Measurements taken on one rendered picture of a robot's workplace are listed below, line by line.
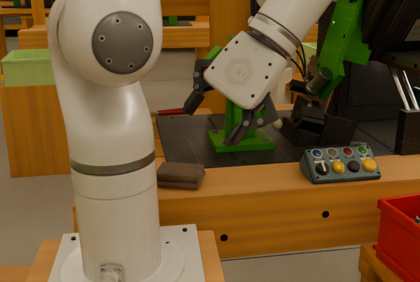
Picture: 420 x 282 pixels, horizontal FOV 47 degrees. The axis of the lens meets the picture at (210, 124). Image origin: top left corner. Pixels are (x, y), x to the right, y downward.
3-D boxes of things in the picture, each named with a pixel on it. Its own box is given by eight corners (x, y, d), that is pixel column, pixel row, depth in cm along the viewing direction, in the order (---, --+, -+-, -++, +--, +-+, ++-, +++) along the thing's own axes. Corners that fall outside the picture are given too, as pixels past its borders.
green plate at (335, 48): (361, 86, 121) (391, 2, 116) (332, 79, 119) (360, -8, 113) (341, 76, 131) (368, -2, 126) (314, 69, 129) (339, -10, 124)
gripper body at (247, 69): (238, 15, 75) (196, 75, 76) (290, 49, 71) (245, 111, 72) (252, 32, 82) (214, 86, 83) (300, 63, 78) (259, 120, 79)
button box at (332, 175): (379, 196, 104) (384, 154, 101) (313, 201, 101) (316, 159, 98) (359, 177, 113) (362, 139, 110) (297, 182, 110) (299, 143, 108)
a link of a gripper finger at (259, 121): (247, 107, 74) (222, 142, 75) (264, 119, 73) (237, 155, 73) (254, 111, 77) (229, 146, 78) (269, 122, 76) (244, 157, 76)
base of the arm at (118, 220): (175, 311, 66) (169, 188, 60) (39, 307, 67) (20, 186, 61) (190, 236, 84) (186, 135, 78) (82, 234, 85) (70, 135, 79)
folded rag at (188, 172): (150, 187, 100) (150, 173, 99) (161, 171, 107) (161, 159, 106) (198, 191, 98) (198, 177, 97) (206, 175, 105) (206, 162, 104)
